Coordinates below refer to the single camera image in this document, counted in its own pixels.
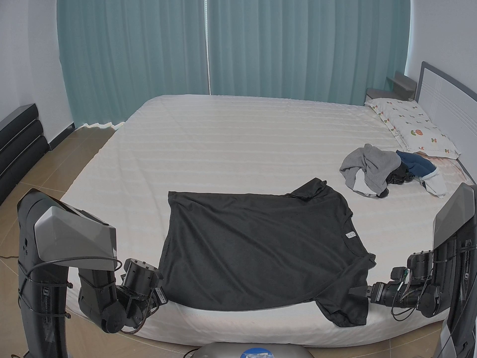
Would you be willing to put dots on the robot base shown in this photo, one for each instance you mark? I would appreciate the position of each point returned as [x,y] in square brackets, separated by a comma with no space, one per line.
[223,351]

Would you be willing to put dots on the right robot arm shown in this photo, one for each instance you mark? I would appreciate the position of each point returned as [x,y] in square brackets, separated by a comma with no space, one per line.
[454,214]

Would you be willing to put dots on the white printed pillow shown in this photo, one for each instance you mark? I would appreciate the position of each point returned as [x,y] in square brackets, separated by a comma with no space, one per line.
[413,125]

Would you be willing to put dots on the blue-green curtain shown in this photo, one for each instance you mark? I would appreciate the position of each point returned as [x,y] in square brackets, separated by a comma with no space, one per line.
[298,39]
[130,50]

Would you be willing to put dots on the black T-shirt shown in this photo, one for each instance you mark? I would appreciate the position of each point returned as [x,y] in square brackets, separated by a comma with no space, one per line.
[261,244]

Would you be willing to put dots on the black chest of drawers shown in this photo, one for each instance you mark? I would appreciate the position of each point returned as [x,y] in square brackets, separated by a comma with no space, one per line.
[18,144]

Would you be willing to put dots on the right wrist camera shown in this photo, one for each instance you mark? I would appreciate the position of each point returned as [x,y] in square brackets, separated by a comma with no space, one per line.
[398,274]

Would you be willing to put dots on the grey bedside table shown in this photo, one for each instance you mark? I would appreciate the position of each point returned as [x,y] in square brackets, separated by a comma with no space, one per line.
[400,85]

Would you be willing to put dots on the bed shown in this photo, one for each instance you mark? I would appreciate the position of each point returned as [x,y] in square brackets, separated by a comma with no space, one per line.
[223,144]

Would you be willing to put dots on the pile of clothes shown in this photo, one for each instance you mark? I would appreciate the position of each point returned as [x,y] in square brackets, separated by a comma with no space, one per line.
[376,166]

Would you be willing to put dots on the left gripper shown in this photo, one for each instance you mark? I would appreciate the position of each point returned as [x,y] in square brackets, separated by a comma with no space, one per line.
[158,297]

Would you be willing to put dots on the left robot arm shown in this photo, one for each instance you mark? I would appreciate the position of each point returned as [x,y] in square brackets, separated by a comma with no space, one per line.
[74,233]

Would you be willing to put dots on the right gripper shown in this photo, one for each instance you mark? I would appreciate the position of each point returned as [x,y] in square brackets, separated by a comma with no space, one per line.
[384,294]

